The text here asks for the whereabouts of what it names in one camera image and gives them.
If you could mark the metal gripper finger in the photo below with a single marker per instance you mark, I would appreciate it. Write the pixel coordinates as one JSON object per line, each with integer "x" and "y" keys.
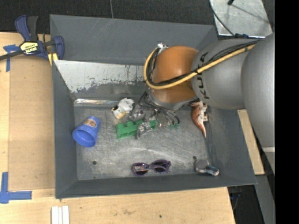
{"x": 144, "y": 129}
{"x": 136, "y": 114}

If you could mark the white and tan toy figure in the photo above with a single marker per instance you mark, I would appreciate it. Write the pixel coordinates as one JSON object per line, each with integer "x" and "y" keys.
{"x": 123, "y": 108}

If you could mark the green toy brick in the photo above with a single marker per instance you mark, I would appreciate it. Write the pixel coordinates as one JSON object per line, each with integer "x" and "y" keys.
{"x": 126, "y": 129}

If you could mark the grey metal bin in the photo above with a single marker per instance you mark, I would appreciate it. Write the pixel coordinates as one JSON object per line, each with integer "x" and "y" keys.
{"x": 149, "y": 153}

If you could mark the purple sunglasses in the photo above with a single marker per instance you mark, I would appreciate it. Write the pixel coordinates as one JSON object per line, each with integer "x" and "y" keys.
{"x": 151, "y": 167}

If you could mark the orange toy dinosaur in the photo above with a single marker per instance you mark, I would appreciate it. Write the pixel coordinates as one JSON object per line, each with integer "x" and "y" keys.
{"x": 199, "y": 118}

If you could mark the blue plastic cup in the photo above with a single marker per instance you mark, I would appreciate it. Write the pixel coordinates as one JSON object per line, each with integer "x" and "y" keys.
{"x": 87, "y": 132}

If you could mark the grey and blue toy car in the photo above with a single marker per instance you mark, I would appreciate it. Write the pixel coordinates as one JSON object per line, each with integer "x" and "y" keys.
{"x": 203, "y": 166}

